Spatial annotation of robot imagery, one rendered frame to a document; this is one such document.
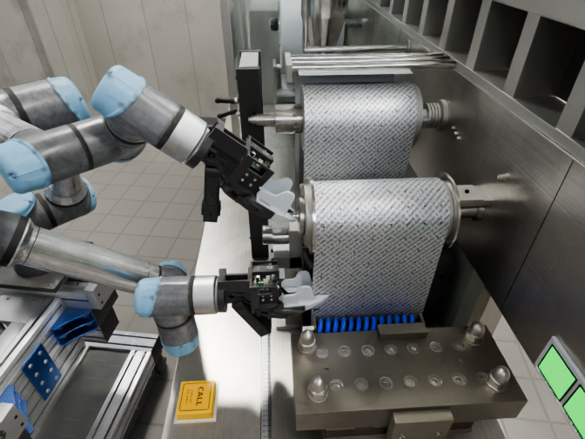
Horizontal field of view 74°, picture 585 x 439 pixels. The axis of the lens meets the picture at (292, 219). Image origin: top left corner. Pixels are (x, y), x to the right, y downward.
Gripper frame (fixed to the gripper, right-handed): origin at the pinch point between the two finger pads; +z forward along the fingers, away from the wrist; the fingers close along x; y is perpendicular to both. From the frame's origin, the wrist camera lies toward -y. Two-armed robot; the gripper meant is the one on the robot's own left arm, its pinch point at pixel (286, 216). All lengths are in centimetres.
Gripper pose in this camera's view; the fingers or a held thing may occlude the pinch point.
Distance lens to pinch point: 70.3
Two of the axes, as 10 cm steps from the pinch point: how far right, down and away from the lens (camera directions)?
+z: 7.7, 4.9, 4.2
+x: -0.6, -6.0, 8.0
